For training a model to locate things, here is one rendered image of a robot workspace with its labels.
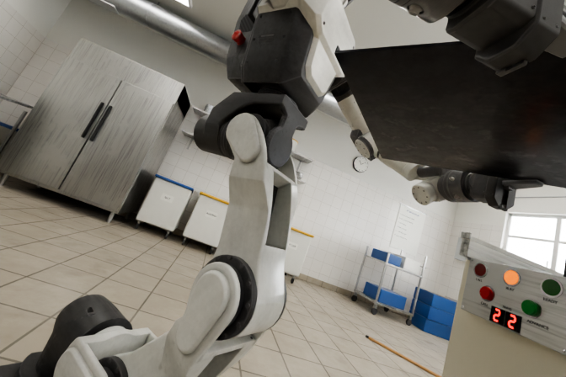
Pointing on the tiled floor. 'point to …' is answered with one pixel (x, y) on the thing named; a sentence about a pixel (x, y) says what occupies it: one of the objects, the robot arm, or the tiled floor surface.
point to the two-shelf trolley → (391, 288)
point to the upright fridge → (98, 130)
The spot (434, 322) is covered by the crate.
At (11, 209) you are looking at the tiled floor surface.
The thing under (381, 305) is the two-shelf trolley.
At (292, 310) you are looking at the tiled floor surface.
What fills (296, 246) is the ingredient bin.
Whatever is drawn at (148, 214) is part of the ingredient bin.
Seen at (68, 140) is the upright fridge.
